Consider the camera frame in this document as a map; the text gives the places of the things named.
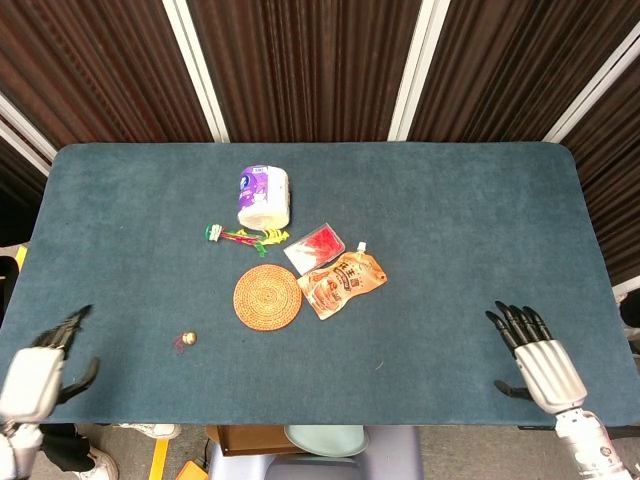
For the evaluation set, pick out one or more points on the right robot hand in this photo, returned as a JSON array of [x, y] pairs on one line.
[[550, 372]]

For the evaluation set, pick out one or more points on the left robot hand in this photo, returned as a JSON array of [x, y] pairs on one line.
[[32, 380]]

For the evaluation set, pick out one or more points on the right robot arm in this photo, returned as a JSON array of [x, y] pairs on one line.
[[590, 445]]

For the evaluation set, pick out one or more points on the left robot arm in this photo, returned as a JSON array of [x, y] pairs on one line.
[[17, 450]]

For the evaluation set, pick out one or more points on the white sneaker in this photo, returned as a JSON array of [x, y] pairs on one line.
[[150, 430], [102, 465]]

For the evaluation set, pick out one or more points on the blue felt table cover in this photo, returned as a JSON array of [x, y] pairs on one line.
[[450, 225]]

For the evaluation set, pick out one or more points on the lavender plastic stool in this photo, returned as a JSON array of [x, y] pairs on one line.
[[390, 455]]

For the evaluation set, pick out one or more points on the brown pleated partition panel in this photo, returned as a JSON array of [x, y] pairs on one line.
[[610, 175], [100, 60], [310, 65], [500, 60]]

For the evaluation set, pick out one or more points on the brown cardboard box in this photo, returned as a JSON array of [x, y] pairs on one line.
[[250, 440]]

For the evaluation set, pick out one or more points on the orange spouted sauce pouch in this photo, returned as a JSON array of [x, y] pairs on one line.
[[340, 287]]

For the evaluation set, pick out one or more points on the pale teal bowl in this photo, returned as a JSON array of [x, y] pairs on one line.
[[325, 440]]

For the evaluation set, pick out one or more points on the round woven rattan coaster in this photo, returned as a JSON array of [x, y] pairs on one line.
[[267, 297]]

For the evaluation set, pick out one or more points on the red ink pad box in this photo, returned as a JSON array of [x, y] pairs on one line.
[[315, 247]]

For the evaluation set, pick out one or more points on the wrapped white toilet paper roll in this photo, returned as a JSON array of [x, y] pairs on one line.
[[262, 200]]

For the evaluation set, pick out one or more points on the white partition frame post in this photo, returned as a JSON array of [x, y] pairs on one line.
[[590, 92], [416, 70], [197, 70], [25, 132]]

